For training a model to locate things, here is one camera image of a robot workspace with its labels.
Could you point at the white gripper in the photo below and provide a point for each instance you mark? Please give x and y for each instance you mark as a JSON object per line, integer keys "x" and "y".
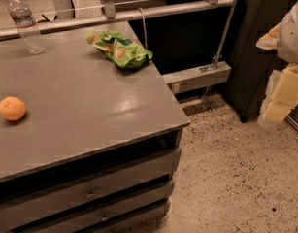
{"x": 293, "y": 33}

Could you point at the green rice chip bag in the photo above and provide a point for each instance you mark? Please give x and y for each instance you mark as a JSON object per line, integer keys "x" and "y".
{"x": 123, "y": 52}

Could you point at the dark cabinet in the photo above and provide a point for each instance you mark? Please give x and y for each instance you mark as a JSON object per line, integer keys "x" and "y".
{"x": 252, "y": 66}

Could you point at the grey drawer cabinet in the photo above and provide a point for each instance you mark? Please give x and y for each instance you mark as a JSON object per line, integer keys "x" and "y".
{"x": 98, "y": 146}

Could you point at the clear plastic water bottle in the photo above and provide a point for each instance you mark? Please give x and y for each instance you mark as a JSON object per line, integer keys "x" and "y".
{"x": 26, "y": 26}

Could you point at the orange fruit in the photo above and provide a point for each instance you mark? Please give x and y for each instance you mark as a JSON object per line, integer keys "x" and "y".
{"x": 12, "y": 108}

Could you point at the grey metal frame rail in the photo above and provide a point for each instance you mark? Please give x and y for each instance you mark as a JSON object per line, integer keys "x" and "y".
{"x": 182, "y": 81}

